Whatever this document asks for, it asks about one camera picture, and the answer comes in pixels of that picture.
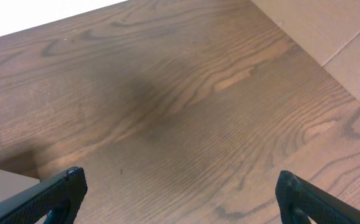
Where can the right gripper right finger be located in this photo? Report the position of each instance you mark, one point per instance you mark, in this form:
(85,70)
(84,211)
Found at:
(301,202)

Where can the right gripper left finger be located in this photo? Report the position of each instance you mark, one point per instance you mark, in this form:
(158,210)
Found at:
(57,199)

